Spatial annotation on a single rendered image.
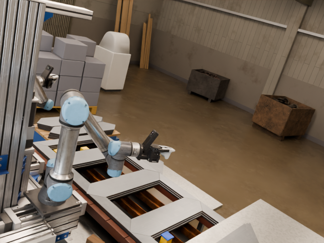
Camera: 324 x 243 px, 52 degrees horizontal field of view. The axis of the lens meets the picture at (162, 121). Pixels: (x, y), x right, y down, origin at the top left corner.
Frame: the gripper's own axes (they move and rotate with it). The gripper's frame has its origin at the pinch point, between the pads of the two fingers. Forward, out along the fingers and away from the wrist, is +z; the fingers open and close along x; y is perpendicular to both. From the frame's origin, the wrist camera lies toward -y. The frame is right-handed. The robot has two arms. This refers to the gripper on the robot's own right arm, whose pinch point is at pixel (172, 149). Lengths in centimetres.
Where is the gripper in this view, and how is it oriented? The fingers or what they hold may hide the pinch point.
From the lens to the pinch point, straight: 183.7
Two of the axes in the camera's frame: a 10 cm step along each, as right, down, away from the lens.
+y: -2.1, 9.6, 2.0
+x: 3.8, 2.7, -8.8
